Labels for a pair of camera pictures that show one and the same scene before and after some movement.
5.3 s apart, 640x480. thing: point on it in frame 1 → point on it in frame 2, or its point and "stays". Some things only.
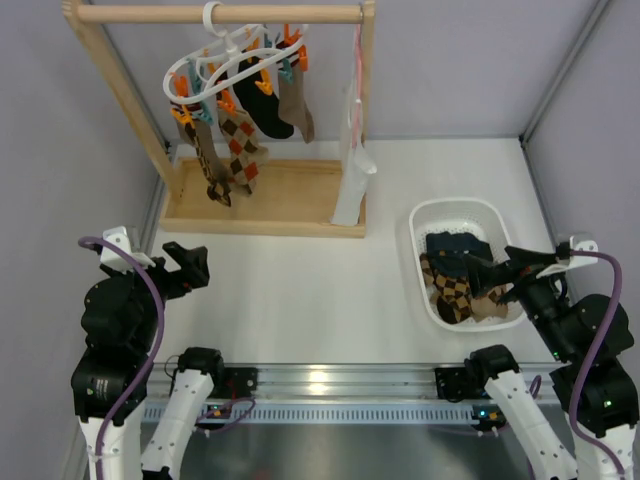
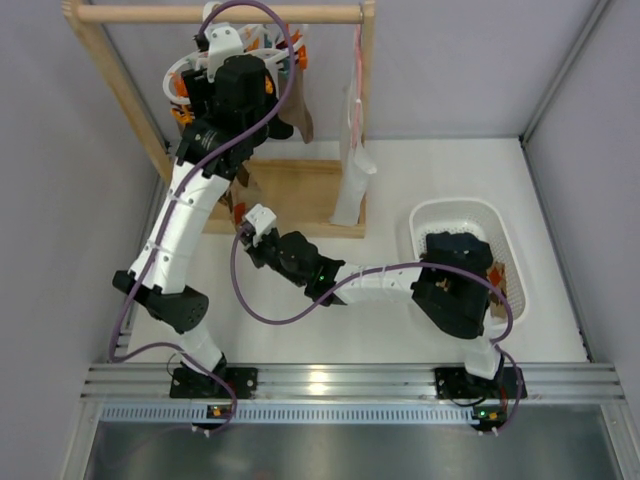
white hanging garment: [356, 165] stays
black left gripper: [173, 279] → [197, 86]
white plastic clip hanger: [240, 52] stays
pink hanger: [358, 88] stays
